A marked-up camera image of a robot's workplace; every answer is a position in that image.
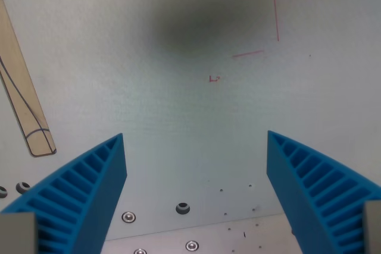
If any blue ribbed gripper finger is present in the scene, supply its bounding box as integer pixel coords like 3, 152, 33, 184
266, 130, 381, 254
0, 133, 128, 254

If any wooden board with pen lines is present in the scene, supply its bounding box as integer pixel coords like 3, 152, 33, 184
0, 0, 57, 158

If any grey metal base plate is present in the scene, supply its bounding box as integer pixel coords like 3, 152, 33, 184
100, 212, 304, 254

